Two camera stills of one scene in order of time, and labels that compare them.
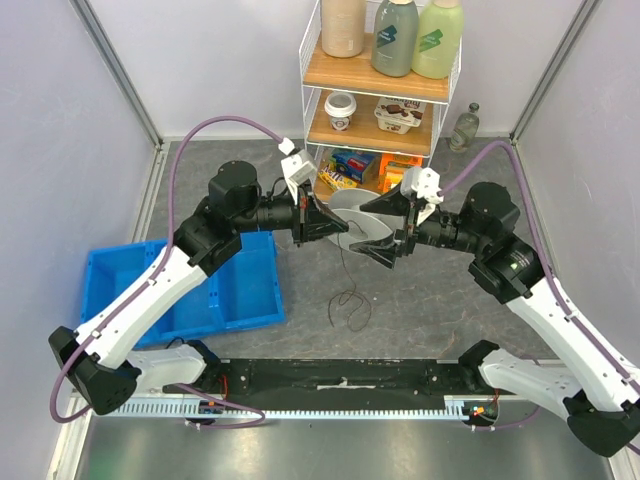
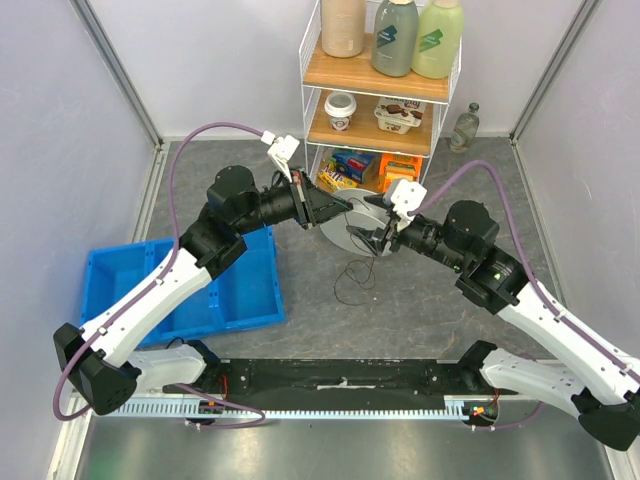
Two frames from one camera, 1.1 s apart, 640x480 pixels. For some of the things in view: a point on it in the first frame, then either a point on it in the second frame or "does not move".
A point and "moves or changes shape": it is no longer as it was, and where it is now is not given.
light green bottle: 438,38 does not move
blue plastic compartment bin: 245,292 does not move
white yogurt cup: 340,107 does not move
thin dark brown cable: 359,226 moves or changes shape
